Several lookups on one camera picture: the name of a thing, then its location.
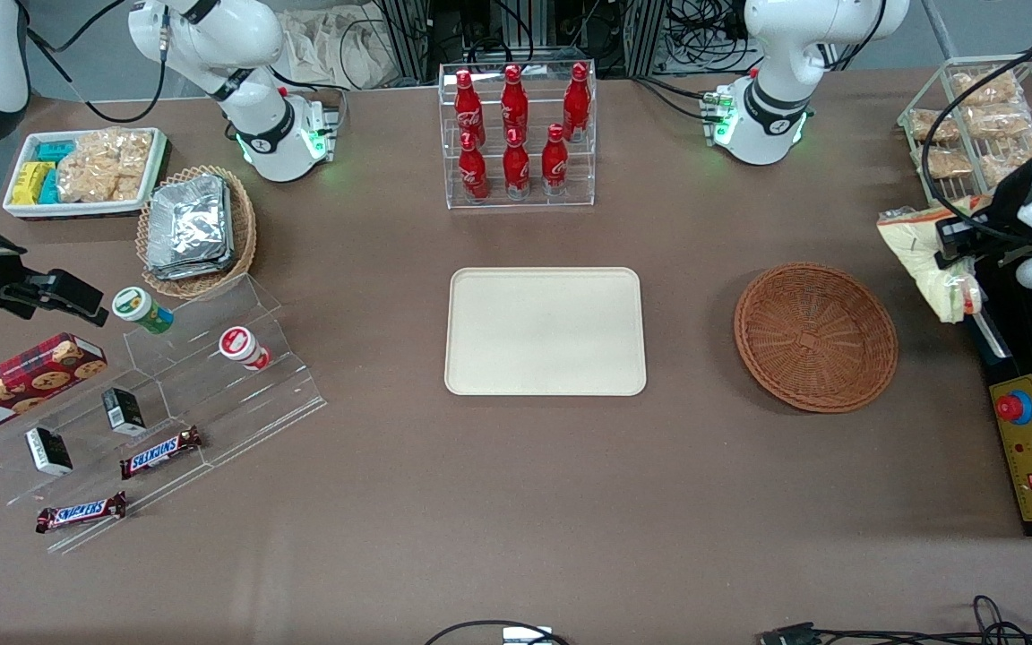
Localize small black box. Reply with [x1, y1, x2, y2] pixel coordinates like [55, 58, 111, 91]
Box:
[25, 426, 74, 477]
[101, 387, 148, 437]

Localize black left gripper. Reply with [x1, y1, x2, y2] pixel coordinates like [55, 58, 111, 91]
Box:
[934, 165, 1032, 271]

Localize black tangled cables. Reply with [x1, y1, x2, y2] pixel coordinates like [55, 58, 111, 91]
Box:
[971, 595, 1032, 645]

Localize triangle sandwich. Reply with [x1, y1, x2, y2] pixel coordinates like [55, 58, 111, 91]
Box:
[877, 204, 984, 324]

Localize green labelled white cup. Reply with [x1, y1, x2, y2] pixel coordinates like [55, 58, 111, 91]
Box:
[112, 287, 175, 336]

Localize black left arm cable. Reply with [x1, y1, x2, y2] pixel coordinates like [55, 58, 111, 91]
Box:
[919, 27, 1032, 247]

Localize black yellow control box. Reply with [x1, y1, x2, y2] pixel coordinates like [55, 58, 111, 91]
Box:
[964, 260, 1032, 538]

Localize beige crumpled cloth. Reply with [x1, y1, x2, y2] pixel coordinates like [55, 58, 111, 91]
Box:
[279, 7, 396, 90]

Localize white wire rack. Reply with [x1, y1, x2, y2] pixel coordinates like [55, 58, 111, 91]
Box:
[897, 54, 1032, 211]

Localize clear acrylic stepped stand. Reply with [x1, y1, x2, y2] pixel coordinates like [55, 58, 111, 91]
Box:
[0, 273, 329, 555]

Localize aluminium frame post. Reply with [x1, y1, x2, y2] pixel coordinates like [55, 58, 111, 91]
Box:
[377, 0, 432, 86]
[623, 0, 669, 78]

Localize beige plastic tray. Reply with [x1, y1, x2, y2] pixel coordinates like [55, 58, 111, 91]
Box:
[444, 267, 648, 397]

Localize clear bag of crackers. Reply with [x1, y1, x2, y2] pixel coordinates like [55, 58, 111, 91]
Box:
[56, 128, 154, 203]

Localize clear bagged pastry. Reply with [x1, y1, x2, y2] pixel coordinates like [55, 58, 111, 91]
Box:
[913, 146, 974, 180]
[950, 70, 1021, 108]
[977, 130, 1032, 185]
[967, 105, 1032, 140]
[908, 108, 960, 144]

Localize oval tan wicker basket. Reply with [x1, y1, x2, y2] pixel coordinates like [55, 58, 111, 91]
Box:
[136, 165, 258, 300]

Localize Snickers chocolate bar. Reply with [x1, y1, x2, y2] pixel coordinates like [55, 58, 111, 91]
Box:
[35, 491, 128, 535]
[119, 426, 204, 480]

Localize black connector with cable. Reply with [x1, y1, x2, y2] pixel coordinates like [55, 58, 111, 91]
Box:
[756, 622, 1032, 645]

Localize white rectangular snack container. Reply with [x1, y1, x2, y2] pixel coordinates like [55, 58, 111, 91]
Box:
[3, 127, 169, 220]

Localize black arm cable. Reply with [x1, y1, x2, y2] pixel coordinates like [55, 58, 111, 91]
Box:
[19, 0, 169, 125]
[919, 27, 1032, 247]

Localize clear acrylic bottle rack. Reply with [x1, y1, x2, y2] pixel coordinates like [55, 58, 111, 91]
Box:
[438, 61, 598, 211]

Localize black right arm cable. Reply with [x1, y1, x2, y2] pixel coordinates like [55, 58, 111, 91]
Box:
[19, 0, 169, 125]

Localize black looped table cable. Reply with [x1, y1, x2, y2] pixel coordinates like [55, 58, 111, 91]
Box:
[424, 620, 571, 645]

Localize red cola bottle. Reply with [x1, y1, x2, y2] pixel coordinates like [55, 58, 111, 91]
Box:
[454, 69, 486, 149]
[503, 127, 531, 200]
[563, 62, 592, 142]
[500, 64, 530, 144]
[459, 132, 489, 203]
[541, 124, 570, 197]

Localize round brown wicker basket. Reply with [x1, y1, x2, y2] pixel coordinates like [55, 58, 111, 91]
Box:
[734, 262, 899, 414]

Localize yellow snack packet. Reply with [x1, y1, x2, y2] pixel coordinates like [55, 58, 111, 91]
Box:
[12, 161, 56, 206]

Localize red labelled white cup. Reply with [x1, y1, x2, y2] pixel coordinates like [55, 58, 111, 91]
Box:
[219, 326, 271, 372]

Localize silver foil packs stack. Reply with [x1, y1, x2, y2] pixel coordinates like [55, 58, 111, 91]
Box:
[145, 174, 236, 281]

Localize red tartan cookie box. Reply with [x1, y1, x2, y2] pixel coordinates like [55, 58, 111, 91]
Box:
[0, 332, 108, 442]

